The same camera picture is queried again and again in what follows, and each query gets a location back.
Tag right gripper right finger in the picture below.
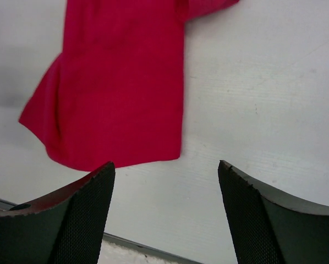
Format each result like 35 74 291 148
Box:
218 161 329 264

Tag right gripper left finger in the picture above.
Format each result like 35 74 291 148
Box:
0 162 116 263

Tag magenta t shirt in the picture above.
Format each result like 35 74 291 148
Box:
19 0 234 171

